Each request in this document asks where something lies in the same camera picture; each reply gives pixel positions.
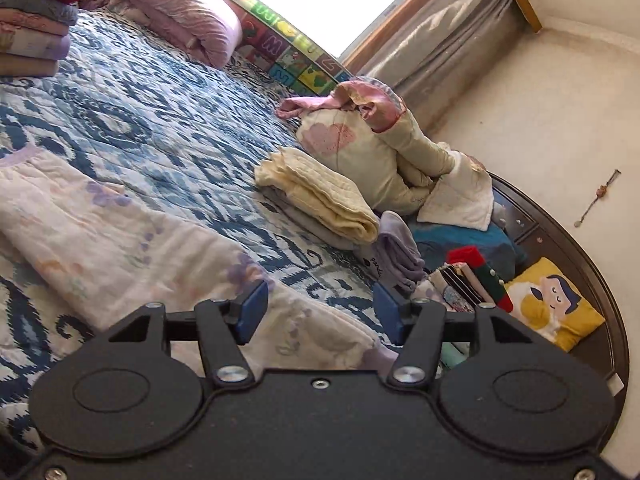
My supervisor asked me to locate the white floral purple-trim garment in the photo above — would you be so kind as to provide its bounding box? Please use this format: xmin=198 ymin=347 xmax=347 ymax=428
xmin=1 ymin=146 xmax=397 ymax=374

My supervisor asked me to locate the white purple flower folded garment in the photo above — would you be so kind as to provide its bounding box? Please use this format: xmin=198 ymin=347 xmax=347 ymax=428
xmin=412 ymin=272 xmax=473 ymax=313

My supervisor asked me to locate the mint green folded garment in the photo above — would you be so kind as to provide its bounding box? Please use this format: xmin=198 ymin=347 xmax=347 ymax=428
xmin=439 ymin=342 xmax=470 ymax=370

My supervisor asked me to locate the black white striped garment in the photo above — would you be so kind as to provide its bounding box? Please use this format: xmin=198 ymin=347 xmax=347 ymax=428
xmin=435 ymin=266 xmax=483 ymax=311

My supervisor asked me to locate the purple panda sweatshirt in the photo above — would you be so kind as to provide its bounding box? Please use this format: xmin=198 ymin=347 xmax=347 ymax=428
xmin=363 ymin=210 xmax=425 ymax=296

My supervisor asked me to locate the teal blue pillow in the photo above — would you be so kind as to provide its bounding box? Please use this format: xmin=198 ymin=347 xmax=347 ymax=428
xmin=409 ymin=222 xmax=527 ymax=282

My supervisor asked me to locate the red green knit garment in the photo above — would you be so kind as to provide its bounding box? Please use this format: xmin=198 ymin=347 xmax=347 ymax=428
xmin=447 ymin=245 xmax=513 ymax=313

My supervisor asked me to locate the yellow cartoon girl pillow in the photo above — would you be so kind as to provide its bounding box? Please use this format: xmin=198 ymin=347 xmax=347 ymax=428
xmin=506 ymin=258 xmax=605 ymax=352

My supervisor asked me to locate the folded yellow quilted blanket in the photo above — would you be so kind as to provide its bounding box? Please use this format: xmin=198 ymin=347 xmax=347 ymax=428
xmin=254 ymin=148 xmax=380 ymax=245

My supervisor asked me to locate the dark wooden headboard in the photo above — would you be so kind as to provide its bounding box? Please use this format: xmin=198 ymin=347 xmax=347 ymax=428
xmin=492 ymin=176 xmax=629 ymax=396

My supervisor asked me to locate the blue white patterned quilt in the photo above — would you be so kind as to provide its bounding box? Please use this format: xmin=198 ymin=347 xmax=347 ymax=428
xmin=1 ymin=12 xmax=388 ymax=454

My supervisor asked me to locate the cream pink bundled comforter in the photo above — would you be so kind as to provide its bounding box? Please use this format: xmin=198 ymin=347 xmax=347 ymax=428
xmin=276 ymin=77 xmax=494 ymax=232

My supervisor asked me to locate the grey curtain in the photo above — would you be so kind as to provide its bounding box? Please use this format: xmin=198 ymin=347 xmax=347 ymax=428
xmin=359 ymin=0 xmax=527 ymax=130

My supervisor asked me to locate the colourful alphabet foam mat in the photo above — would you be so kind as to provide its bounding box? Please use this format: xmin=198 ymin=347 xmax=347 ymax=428
xmin=224 ymin=0 xmax=352 ymax=96

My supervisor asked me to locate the purple folded duvet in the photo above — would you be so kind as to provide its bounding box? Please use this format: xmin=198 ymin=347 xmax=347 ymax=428
xmin=111 ymin=0 xmax=242 ymax=68

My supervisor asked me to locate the tan folded garment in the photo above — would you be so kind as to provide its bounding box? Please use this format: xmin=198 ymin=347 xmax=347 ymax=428
xmin=0 ymin=54 xmax=58 ymax=77

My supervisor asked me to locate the white lilac folded garment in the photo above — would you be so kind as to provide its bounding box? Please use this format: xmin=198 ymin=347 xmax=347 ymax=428
xmin=0 ymin=22 xmax=70 ymax=61

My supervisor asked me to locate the grey blue folded garment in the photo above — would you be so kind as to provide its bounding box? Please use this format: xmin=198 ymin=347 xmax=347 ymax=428
xmin=0 ymin=0 xmax=79 ymax=26

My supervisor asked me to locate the wooden window frame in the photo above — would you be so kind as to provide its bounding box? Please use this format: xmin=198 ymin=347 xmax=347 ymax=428
xmin=340 ymin=0 xmax=542 ymax=74

